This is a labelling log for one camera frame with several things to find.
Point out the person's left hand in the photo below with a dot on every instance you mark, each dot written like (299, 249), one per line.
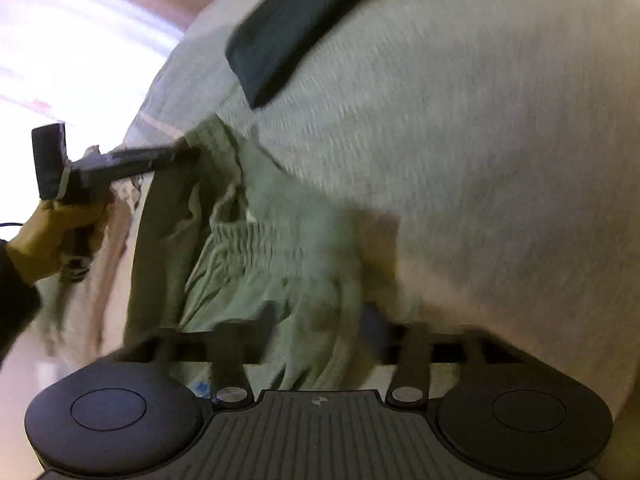
(37, 251)

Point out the folded dark green garment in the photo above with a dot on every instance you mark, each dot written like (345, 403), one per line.
(266, 47)

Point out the grey-green sweatpants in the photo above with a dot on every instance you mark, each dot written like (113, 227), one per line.
(221, 237)

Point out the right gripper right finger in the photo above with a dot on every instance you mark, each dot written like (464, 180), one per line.
(406, 346)

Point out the pink curtain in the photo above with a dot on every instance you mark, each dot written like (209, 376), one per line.
(87, 63)

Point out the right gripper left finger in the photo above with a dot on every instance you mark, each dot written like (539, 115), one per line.
(230, 348)

